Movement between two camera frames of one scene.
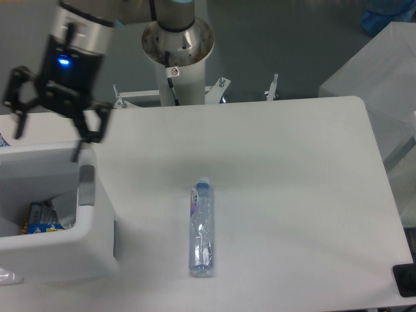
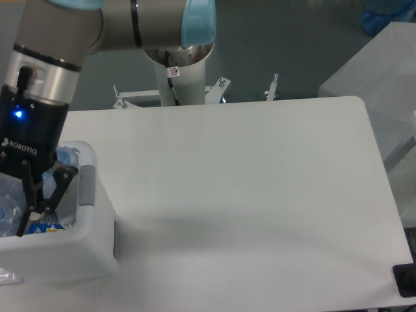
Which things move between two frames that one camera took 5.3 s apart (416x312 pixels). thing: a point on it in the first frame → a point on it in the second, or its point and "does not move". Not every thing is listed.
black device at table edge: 405,277 does not move
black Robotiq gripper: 67,79 → 30,129
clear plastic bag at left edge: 8,277 does not move
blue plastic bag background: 379,13 does not move
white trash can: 55,223 does not move
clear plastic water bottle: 201,227 → 13,197
